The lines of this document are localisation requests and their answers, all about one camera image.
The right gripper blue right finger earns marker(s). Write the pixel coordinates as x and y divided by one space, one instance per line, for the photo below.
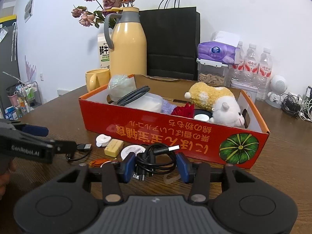
185 168

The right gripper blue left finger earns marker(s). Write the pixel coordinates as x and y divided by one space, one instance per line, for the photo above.
126 169

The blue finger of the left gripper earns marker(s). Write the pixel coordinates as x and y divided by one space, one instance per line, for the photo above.
31 129

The clear plastic clip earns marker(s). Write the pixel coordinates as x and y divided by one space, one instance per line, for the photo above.
171 180

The red fabric rose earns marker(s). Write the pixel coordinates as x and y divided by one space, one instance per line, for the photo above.
184 111

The purple fabric pouch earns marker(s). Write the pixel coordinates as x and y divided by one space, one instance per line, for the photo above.
167 107

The translucent plastic box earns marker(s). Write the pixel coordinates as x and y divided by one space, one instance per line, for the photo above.
149 102

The yellow white plush sheep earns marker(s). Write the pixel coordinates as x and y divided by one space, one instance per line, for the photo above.
218 100

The iridescent plastic bag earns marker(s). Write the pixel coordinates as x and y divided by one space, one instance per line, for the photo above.
120 85

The white bottle cap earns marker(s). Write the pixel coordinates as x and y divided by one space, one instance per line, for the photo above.
202 117

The dark blue zip case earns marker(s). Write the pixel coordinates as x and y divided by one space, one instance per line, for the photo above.
202 111

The person left hand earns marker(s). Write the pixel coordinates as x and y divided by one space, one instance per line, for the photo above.
5 178

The round white tin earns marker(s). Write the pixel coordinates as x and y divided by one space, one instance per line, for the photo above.
136 149

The yellow eraser block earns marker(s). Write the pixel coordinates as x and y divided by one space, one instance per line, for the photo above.
113 148

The small orange object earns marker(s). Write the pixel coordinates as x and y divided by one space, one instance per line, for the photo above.
98 163

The red cardboard box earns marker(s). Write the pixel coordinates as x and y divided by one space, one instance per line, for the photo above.
201 140

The yellow mug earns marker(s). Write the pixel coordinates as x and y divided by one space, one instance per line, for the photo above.
97 78

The clear snack container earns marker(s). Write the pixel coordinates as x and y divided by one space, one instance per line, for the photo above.
212 73

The white tin box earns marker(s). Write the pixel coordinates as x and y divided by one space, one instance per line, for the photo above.
249 89

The white milk carton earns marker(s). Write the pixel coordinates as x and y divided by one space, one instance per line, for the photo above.
103 51

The water bottle left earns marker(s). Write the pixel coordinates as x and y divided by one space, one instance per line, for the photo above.
236 70

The water bottle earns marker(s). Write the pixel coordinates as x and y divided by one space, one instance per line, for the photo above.
264 73
236 70
251 64

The water bottle middle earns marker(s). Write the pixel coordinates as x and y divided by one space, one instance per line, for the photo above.
251 64

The purple tissue pack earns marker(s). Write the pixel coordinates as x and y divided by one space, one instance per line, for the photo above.
221 48

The white robot toy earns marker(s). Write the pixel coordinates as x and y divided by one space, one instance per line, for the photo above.
278 86

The yellow thermos jug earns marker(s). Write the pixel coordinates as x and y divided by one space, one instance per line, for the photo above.
126 40

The water bottle right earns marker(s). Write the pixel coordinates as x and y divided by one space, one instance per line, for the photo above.
264 73

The black paper bag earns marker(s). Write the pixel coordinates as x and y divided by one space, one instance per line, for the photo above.
173 36

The dried pink flower bouquet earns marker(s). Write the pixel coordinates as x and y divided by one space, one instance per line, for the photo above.
88 18

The wire shelf with items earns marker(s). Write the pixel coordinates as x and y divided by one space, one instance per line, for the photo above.
23 97

